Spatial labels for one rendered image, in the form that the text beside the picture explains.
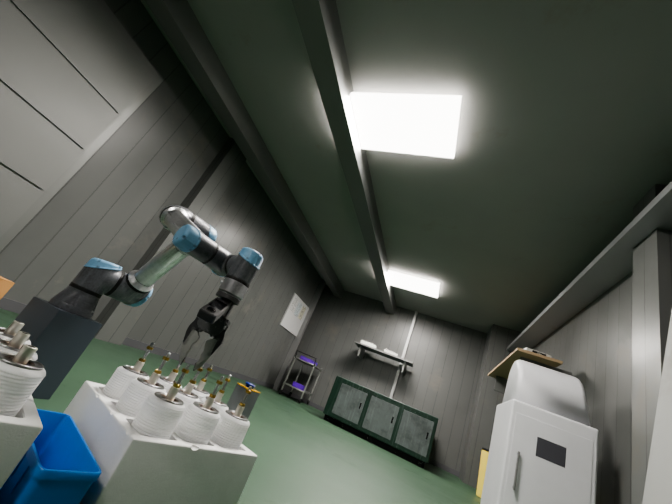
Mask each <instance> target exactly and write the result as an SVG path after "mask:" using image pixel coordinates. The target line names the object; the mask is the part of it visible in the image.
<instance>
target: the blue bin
mask: <svg viewBox="0 0 672 504"><path fill-rule="evenodd" d="M37 411H38V414H39V417H40V420H41V422H42V425H43V429H42V431H41V432H40V434H39V435H38V436H37V438H36V439H35V441H34V442H33V444H32V445H31V446H30V448H29V449H28V451H27V452H26V454H25V455H24V456H23V458H22V459H21V461H20V462H19V463H18V465H17V466H16V468H15V469H14V471H13V472H12V473H11V475H10V476H9V478H8V479H7V481H6V482H5V483H4V485H3V486H2V488H1V489H0V504H79V503H80V502H81V500H82V499H83V497H84V496H85V494H86V493H87V491H88V489H89V488H90V486H91V485H92V483H93V482H95V481H96V480H97V479H98V478H99V476H100V475H101V473H102V471H101V468H100V467H99V465H98V463H97V461H96V460H95V458H94V456H93V454H92V452H91V451H90V449H89V447H88V445H87V444H86V442H85V440H84V438H83V436H82V435H81V433H80V431H79V429H78V428H77V426H76V424H75V422H74V420H73V419H72V417H71V416H70V415H68V414H64V413H59V412H53V411H47V410H41V409H37Z"/></svg>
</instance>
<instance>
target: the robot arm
mask: <svg viewBox="0 0 672 504"><path fill-rule="evenodd" d="M159 219H160V222H161V224H162V225H163V227H164V228H165V229H167V230H168V231H170V232H171V233H172V234H173V236H174V237H173V240H172V242H171V243H170V244H169V245H168V246H166V247H165V248H164V249H163V250H162V251H160V252H159V253H158V254H157V255H156V256H154V257H153V258H152V259H151V260H150V261H148V262H147V263H146V264H145V265H144V266H142V267H141V268H140V269H139V270H133V271H131V272H129V273H128V274H127V273H125V272H123V271H121V270H122V267H121V266H119V265H116V264H113V263H111V262H108V261H105V260H102V259H99V258H91V259H90V260H89V261H88V262H87V263H86V264H85V265H84V267H83V268H82V269H81V271H80V272H79V273H78V274H77V276H76V277H75V278H74V279H73V280H72V282H71V283H70V284H69V285H68V287H67V288H65V289H64V290H62V291H61V292H59V293H58V294H56V295H55V296H53V297H52V298H51V299H50V300H49V302H48V303H49V304H51V305H53V306H55V307H58V308H60V309H62V310H65V311H67V312H70V313H72V314H75V315H78V316H80V317H83V318H87V319H91V318H92V316H93V315H94V312H95V309H96V306H97V303H98V300H99V299H100V298H101V296H102V295H103V294H104V295H106V296H108V297H111V298H113V299H115V300H118V301H120V302H122V303H124V304H125V305H129V306H132V307H137V306H140V305H142V304H143V303H145V302H146V301H147V300H148V298H149V297H150V296H151V294H152V292H153V287H154V283H155V282H156V281H158V280H159V279H160V278H161V277H163V276H164V275H165V274H166V273H168V272H169V271H170V270H171V269H172V268H174V267H175V266H176V265H177V264H179V263H180V262H181V261H182V260H184V259H185V258H186V257H187V256H188V255H190V256H192V257H193V258H195V259H196V260H198V261H200V262H201V263H203V264H204V265H206V266H207V267H209V268H210V269H211V271H212V272H213V273H214V274H216V275H218V276H221V277H225V278H224V281H223V280H221V281H220V283H221V285H220V287H219V291H217V293H216V296H217V297H216V298H215V299H213V300H212V301H211V302H209V303H208V304H206V305H205V306H203V307H202V308H200V310H199V312H198V314H197V317H196V319H195V320H194V321H193V322H192V323H191V324H190V325H189V327H188V328H187V330H186V333H185V336H184V340H183V344H182V347H181V351H180V355H179V364H180V365H182V363H183V362H184V360H185V359H186V356H187V354H188V352H189V351H191V348H192V346H193V344H194V343H196V342H197V341H198V340H199V339H200V336H199V332H206V333H208V334H210V337H214V338H213V339H209V340H206V342H205V344H204V351H203V352H202V353H201V354H200V358H199V360H198V361H197V362H196V363H195V366H194V369H193V371H196V370H197V369H199V368H200V367H202V366H203V365H204V364H205V363H206V362H207V360H208V359H209V358H210V357H211V356H212V354H213V353H214V352H215V351H216V350H217V349H218V348H219V347H220V345H221V344H222V342H223V340H224V336H225V333H226V330H227V329H228V327H229V325H230V321H229V320H227V317H228V315H229V313H230V311H231V310H232V308H233V306H234V305H237V306H238V305H239V303H240V300H242V299H243V297H244V295H245V294H246V292H247V290H248V288H249V286H250V284H251V282H252V280H253V279H254V277H255V275H256V273H257V271H258V270H259V269H260V266H261V264H262V262H263V257H262V255H261V254H260V253H259V252H257V251H255V250H254V249H251V248H248V247H244V248H242V250H241V251H240V252H239V254H238V255H233V254H231V253H230V252H228V251H227V250H225V249H224V248H223V247H221V246H220V245H218V244H217V243H216V242H215V241H216V238H217V231H216V230H215V229H214V228H213V227H211V225H209V224H208V223H206V222H205V221H204V220H202V219H201V218H199V217H198V216H197V215H195V214H194V213H193V212H192V211H190V210H189V209H187V208H185V207H182V206H179V205H169V206H166V207H165V208H163V209H162V211H161V212H160V215H159ZM218 297H219V298H218ZM220 298H221V299H220ZM198 317H199V318H198ZM225 326H226V328H225ZM224 329H225V330H224ZM199 330H200V331H199Z"/></svg>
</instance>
